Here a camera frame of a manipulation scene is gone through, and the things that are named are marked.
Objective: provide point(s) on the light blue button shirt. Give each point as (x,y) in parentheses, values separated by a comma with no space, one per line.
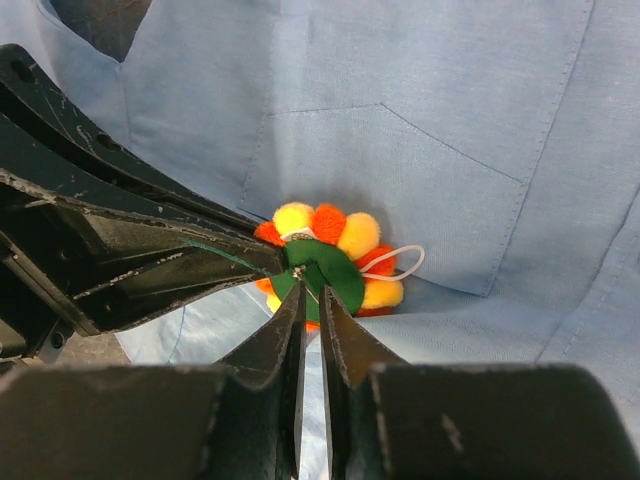
(501,136)

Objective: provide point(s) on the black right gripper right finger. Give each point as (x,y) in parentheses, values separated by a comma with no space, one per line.
(389,419)

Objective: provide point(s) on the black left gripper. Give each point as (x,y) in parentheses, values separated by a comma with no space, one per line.
(77,255)

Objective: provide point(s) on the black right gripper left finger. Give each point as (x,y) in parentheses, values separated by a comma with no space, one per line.
(239,418)

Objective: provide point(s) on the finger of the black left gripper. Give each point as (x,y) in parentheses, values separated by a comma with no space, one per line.
(34,103)

